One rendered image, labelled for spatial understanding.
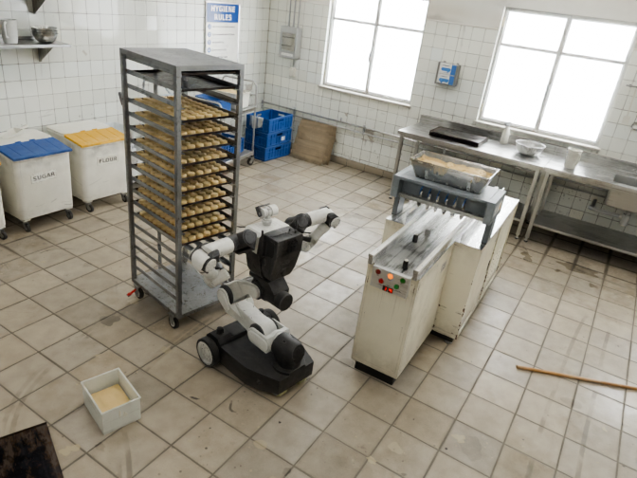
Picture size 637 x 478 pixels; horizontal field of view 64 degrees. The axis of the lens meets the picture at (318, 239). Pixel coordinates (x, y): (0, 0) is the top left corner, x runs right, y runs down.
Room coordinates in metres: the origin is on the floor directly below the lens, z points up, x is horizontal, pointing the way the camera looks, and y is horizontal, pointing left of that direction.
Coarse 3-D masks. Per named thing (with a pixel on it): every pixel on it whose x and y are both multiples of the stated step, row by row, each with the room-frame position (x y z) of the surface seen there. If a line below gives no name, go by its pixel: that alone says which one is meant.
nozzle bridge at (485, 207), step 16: (400, 176) 3.44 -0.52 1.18; (400, 192) 3.49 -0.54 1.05; (416, 192) 3.46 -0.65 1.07; (432, 192) 3.41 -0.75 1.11; (448, 192) 3.28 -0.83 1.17; (464, 192) 3.28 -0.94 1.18; (496, 192) 3.37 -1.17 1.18; (400, 208) 3.60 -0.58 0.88; (448, 208) 3.30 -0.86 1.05; (480, 208) 3.25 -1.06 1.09; (496, 208) 3.20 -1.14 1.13
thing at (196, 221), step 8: (144, 200) 3.34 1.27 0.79; (152, 208) 3.23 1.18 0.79; (160, 216) 3.15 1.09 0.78; (168, 216) 3.13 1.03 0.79; (200, 216) 3.19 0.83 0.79; (208, 216) 3.22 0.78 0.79; (216, 216) 3.27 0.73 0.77; (224, 216) 3.25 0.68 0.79; (184, 224) 3.07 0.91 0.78; (192, 224) 3.06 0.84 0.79; (200, 224) 3.09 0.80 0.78
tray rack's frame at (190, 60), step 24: (120, 48) 3.30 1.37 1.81; (144, 48) 3.40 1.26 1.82; (168, 48) 3.54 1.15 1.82; (120, 72) 3.31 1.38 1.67; (144, 288) 3.19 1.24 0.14; (168, 288) 3.23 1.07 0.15; (192, 288) 3.27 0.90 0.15; (216, 288) 3.31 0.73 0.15; (168, 312) 2.97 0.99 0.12; (192, 312) 2.99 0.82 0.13
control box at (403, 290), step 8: (384, 272) 2.68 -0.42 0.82; (392, 272) 2.66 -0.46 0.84; (376, 280) 2.70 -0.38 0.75; (384, 280) 2.68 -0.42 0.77; (392, 280) 2.65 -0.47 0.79; (408, 280) 2.61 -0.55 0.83; (392, 288) 2.65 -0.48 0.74; (400, 288) 2.62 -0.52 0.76; (408, 288) 2.61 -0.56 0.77; (400, 296) 2.62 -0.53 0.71
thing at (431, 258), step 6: (462, 222) 3.43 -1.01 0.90; (468, 222) 3.54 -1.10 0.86; (456, 228) 3.31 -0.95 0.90; (462, 228) 3.38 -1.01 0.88; (450, 234) 3.18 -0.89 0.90; (456, 234) 3.26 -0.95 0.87; (444, 240) 3.08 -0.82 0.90; (450, 240) 3.14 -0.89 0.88; (438, 246) 2.98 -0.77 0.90; (444, 246) 3.00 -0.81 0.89; (432, 252) 2.87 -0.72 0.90; (438, 252) 2.91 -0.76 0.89; (426, 258) 2.78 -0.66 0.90; (432, 258) 2.81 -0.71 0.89; (420, 264) 2.69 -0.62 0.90; (426, 264) 2.70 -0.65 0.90; (414, 270) 2.59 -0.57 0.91; (420, 270) 2.61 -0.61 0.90; (414, 276) 2.59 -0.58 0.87; (420, 276) 2.64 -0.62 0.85
